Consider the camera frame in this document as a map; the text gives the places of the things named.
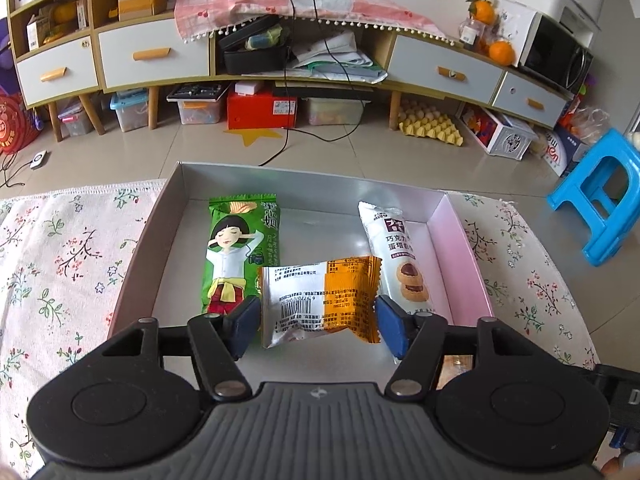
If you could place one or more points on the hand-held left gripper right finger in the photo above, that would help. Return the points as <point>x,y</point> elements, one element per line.
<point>392,329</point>

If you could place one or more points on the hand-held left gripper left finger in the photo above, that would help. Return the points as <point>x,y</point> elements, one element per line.
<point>245,327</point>

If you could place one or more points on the silver and orange snack packet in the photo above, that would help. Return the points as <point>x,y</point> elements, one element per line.
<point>320,300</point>

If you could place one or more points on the pink cardboard box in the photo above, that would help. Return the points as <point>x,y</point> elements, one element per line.
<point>315,215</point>

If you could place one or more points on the green snack packet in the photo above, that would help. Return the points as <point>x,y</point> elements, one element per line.
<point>235,250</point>

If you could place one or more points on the white cookie packet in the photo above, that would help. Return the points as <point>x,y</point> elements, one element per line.
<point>395,250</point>

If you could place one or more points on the yellow star floor sticker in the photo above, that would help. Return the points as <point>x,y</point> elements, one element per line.
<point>255,136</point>

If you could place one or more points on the floral tablecloth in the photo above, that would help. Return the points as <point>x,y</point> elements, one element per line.
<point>60,270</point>

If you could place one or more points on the blue plastic stool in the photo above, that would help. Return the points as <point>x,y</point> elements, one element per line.
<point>607,210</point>

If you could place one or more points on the yellow egg tray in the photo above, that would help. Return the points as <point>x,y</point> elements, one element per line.
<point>430,125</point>

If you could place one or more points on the red cardboard box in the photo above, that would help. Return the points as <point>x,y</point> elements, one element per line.
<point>260,110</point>

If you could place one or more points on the white toy crate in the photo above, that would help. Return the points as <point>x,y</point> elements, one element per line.
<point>505,137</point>

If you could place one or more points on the clear bin black lid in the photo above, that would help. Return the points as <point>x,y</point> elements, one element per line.
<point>197,105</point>

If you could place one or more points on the blue and white box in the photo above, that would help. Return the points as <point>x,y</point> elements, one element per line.
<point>560,152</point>

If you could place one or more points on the clear bin blue lid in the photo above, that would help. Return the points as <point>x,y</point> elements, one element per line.
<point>129,110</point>

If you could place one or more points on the small white floor device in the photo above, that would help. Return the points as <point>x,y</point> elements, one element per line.
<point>40,160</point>

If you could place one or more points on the small clear plastic bin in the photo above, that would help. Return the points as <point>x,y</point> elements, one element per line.
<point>75,120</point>

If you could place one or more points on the black case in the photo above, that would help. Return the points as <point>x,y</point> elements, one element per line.
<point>255,57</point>

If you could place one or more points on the pile of papers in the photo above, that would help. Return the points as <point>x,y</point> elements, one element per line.
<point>345,60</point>

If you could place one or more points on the clear plastic bag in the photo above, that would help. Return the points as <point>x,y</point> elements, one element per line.
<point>590,122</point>

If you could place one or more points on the long wooden cabinet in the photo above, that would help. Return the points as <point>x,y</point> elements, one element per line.
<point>380,40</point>

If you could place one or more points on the orange fruit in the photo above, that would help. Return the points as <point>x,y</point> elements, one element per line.
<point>482,10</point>
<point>501,52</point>

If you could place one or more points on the glass bottle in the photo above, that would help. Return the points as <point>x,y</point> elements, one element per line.
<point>470,32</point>

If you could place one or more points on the red printed bag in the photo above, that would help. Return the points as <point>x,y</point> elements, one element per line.
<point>15,125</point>

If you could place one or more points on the black and white microwave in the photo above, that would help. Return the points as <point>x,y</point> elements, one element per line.
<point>550,52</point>

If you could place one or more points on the pink checked cloth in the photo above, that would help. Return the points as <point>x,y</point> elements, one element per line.
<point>320,5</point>

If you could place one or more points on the orange cardboard box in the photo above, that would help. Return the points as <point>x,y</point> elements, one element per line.
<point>142,5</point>

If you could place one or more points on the purple object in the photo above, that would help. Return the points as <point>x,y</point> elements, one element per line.
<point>6,55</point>

